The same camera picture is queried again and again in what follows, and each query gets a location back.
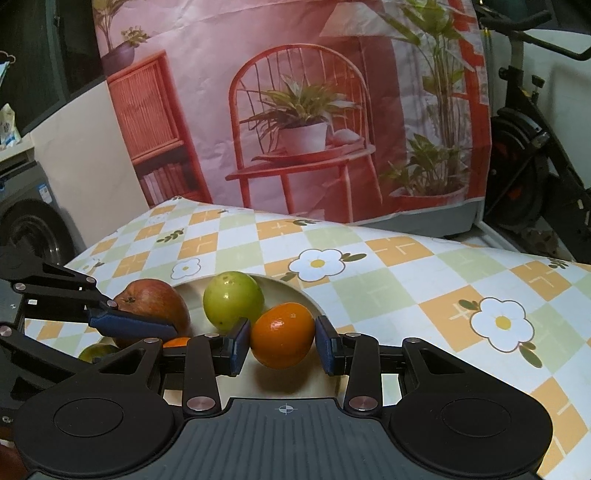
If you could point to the black exercise bike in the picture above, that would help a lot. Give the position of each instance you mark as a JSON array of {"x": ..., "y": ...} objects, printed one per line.
[{"x": 512, "y": 184}]

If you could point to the beige plate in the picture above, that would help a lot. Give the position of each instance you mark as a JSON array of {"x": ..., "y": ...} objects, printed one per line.
[{"x": 194, "y": 304}]

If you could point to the white printed packet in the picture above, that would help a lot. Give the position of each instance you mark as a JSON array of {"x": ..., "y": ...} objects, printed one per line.
[{"x": 9, "y": 127}]

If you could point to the green round fruit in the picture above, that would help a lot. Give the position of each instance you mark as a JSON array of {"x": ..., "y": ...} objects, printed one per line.
[
  {"x": 231, "y": 300},
  {"x": 99, "y": 350}
]

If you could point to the brownish red apple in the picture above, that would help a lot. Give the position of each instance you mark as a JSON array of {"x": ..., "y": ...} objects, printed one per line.
[{"x": 152, "y": 300}]

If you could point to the washing machine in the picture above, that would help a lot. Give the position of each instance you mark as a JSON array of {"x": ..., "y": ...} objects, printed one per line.
[{"x": 41, "y": 221}]

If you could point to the orange tangerine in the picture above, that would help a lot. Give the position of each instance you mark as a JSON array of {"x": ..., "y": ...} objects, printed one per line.
[
  {"x": 281, "y": 334},
  {"x": 178, "y": 342}
]

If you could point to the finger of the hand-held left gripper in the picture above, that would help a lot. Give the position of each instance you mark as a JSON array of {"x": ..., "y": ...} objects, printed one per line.
[
  {"x": 41, "y": 350},
  {"x": 134, "y": 325}
]

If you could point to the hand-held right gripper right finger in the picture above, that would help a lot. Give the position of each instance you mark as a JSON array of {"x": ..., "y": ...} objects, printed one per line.
[{"x": 324, "y": 344}]

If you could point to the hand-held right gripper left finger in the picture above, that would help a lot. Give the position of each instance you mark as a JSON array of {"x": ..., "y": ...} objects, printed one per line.
[{"x": 240, "y": 346}]

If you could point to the checked floral tablecloth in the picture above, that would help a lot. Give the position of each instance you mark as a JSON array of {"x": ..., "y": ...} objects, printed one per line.
[{"x": 415, "y": 286}]

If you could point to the dark glass window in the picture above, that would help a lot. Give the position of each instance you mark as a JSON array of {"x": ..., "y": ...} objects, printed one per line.
[{"x": 46, "y": 46}]

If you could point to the printed pink backdrop cloth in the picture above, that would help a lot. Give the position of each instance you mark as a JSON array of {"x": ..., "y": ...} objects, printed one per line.
[{"x": 277, "y": 46}]

